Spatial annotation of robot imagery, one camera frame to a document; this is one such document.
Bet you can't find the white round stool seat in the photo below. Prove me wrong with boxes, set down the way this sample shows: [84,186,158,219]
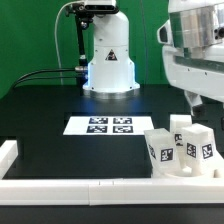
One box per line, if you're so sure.
[151,160,224,179]

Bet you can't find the black camera on stand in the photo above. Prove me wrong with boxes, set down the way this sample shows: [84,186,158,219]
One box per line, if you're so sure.
[66,0,119,66]

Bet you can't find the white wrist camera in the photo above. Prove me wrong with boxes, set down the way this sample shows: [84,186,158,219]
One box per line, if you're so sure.
[157,20,173,46]

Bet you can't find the white marker sheet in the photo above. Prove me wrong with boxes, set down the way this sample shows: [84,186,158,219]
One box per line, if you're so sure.
[63,116,154,136]

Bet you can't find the white U-shaped frame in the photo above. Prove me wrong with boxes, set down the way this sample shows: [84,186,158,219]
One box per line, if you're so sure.
[0,140,224,206]

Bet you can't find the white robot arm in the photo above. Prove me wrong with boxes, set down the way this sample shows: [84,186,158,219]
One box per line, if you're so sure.
[84,0,224,112]

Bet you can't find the white camera cable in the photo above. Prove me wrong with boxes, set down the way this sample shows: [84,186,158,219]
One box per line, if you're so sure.
[54,0,84,86]

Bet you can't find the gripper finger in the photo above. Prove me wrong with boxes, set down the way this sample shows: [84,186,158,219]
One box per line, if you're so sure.
[184,90,204,117]

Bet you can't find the black cables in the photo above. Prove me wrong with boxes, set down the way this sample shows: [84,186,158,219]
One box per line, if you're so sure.
[11,66,88,90]

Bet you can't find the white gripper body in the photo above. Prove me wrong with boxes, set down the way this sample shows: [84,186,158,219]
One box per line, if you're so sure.
[162,43,224,103]

